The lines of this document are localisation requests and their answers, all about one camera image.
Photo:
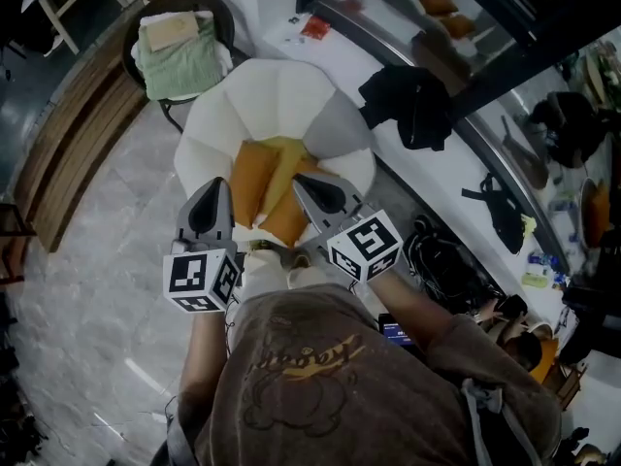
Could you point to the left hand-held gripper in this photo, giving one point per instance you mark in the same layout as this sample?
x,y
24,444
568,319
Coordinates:
x,y
186,275

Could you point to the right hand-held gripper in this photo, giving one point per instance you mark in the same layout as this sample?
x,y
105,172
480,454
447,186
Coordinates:
x,y
369,243

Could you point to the yellow cushion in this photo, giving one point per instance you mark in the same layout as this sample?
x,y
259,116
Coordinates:
x,y
286,158

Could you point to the white round lounge chair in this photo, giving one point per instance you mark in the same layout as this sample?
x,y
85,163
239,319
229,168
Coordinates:
x,y
271,100

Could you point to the person's right forearm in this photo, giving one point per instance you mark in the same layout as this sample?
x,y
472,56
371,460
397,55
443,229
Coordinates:
x,y
412,304

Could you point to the person's left forearm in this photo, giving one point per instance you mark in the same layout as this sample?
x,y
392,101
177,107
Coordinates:
x,y
204,352

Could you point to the person's tan shoe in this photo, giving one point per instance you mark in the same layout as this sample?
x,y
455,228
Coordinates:
x,y
300,261

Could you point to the white long bench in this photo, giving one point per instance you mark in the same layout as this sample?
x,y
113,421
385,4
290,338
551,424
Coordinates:
x,y
388,163

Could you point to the person's beige trousers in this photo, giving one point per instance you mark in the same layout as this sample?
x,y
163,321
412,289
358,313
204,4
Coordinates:
x,y
264,275

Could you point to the black backpack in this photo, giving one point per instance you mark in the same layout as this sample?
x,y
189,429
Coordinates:
x,y
436,260

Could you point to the black jacket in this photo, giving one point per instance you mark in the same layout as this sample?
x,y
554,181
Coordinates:
x,y
412,105

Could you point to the black phone with lit screen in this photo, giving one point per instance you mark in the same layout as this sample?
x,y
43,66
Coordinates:
x,y
395,329

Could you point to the wooden step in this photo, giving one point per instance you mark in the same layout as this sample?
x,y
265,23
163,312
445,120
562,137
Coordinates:
x,y
82,129

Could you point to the green knitted blanket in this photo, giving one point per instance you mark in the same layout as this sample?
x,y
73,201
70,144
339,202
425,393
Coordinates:
x,y
179,68

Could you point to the white fluffy towel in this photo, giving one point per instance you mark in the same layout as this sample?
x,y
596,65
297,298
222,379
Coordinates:
x,y
224,57

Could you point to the red packet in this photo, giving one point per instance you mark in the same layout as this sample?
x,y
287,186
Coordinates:
x,y
315,27

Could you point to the black waist bag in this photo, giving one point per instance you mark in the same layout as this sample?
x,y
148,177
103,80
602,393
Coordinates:
x,y
502,211

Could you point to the person's brown t-shirt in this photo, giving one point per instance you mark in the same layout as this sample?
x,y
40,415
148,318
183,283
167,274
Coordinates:
x,y
339,386

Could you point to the dark wooden stand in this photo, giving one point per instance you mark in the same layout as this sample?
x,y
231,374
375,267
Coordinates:
x,y
14,245

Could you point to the beige flat box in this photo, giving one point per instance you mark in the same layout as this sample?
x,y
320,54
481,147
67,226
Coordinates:
x,y
172,29

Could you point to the yellow-green cloth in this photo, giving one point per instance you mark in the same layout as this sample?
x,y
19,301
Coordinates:
x,y
528,225

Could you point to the dark round chair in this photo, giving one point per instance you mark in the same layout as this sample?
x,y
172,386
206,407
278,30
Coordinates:
x,y
220,10

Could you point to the green packet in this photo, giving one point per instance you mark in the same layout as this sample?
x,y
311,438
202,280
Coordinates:
x,y
535,279

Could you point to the blue packets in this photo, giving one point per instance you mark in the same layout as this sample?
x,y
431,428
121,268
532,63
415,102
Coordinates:
x,y
542,260

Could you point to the white armchair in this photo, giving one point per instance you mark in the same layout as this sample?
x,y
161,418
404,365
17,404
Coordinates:
x,y
545,330

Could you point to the black pillar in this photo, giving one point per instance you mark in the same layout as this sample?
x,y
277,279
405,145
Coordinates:
x,y
533,51

